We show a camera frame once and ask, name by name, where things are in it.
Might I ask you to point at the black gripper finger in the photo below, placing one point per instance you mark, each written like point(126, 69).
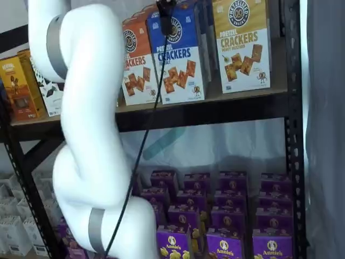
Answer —
point(165, 25)

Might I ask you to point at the blue pretzel crackers box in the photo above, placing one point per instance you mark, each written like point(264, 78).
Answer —
point(207, 40)
point(178, 67)

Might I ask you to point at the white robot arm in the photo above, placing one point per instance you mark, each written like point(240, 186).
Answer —
point(89, 81)

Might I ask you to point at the orange pretzel crackers box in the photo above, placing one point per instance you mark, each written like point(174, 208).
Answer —
point(144, 14)
point(137, 75)

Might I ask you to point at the wooden shelf board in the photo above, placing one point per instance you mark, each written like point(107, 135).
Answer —
point(213, 90)

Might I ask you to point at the yellow pretzel crackers box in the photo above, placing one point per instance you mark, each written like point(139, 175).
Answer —
point(242, 54)

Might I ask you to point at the black metal shelf rack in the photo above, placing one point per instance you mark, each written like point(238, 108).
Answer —
point(188, 113)

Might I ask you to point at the Simple Mills mint thins box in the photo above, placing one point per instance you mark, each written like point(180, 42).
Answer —
point(49, 97)

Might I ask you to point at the orange brown cookie box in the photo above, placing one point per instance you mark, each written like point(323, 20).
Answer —
point(16, 89)
point(24, 53)

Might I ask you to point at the purple Annie's snack box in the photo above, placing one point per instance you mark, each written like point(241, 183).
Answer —
point(183, 215)
point(197, 182)
point(230, 198)
point(161, 214)
point(155, 195)
point(223, 248)
point(192, 198)
point(275, 198)
point(273, 221)
point(276, 180)
point(172, 242)
point(63, 229)
point(163, 179)
point(272, 249)
point(227, 219)
point(233, 179)
point(74, 248)

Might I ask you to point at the white paper snack bag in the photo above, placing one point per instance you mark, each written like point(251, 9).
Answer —
point(26, 207)
point(9, 237)
point(33, 234)
point(6, 207)

